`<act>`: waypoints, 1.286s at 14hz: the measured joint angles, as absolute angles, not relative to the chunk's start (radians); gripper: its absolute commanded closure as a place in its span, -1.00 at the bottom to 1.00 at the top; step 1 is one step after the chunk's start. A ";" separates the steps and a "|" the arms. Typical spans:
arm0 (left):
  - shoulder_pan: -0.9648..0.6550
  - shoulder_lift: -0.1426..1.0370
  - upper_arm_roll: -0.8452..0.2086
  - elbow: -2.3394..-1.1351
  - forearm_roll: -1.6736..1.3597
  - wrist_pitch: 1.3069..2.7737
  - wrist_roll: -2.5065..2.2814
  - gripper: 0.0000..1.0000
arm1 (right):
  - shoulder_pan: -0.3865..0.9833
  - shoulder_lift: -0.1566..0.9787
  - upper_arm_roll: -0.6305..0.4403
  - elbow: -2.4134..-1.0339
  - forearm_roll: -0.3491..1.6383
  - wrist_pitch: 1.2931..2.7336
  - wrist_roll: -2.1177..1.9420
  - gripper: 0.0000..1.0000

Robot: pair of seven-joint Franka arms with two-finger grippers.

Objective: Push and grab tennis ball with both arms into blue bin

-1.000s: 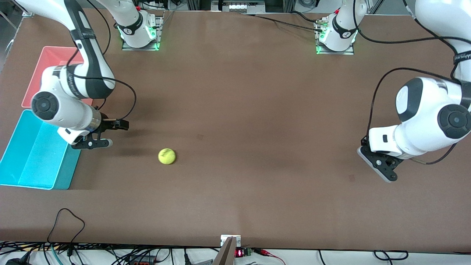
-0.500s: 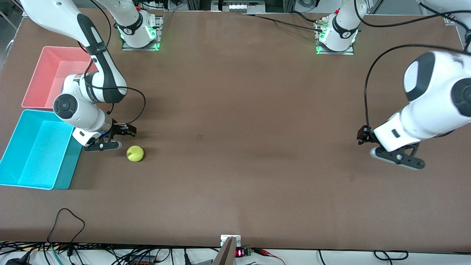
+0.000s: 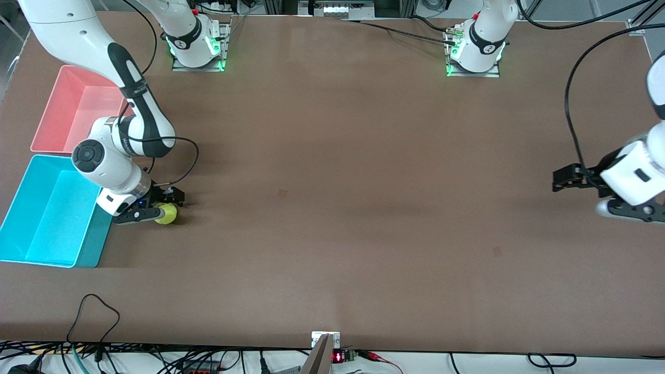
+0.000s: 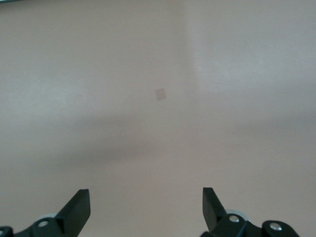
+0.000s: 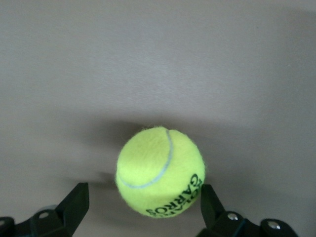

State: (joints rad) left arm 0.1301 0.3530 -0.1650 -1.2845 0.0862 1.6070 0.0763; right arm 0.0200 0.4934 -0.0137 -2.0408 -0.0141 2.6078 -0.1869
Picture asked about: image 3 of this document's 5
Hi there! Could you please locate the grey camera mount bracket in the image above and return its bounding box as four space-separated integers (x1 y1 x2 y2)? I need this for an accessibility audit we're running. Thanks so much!
300 331 341 374

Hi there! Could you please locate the blue plastic bin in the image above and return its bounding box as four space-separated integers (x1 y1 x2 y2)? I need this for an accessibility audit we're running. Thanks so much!
0 154 115 269

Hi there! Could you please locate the yellow tennis ball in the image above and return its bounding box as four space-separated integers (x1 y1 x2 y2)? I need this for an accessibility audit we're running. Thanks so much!
155 203 178 225

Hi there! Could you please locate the black base power cable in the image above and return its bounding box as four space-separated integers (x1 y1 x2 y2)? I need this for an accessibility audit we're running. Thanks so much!
340 15 460 47

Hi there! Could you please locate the red clip lead wire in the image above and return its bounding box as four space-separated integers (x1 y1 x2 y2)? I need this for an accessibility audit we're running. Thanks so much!
358 350 404 374

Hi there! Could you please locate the black looped thin cable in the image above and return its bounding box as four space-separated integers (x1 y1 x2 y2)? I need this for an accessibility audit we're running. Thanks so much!
66 294 121 362

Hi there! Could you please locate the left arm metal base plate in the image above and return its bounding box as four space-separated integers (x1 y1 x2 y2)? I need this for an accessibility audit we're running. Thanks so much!
445 26 502 78

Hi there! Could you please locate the black flat loop cable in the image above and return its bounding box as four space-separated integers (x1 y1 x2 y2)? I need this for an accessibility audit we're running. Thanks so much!
527 353 578 368

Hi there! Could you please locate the pink plastic bin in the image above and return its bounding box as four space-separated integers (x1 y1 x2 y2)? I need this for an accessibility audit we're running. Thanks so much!
30 65 137 155

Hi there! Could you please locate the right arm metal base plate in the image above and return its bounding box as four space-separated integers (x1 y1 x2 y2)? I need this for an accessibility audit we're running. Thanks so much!
171 21 230 72

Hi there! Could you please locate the aluminium frame light unit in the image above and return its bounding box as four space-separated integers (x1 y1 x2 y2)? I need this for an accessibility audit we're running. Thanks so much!
298 0 376 19

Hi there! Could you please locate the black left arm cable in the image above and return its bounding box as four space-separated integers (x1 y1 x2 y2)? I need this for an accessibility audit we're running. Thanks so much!
516 0 665 180

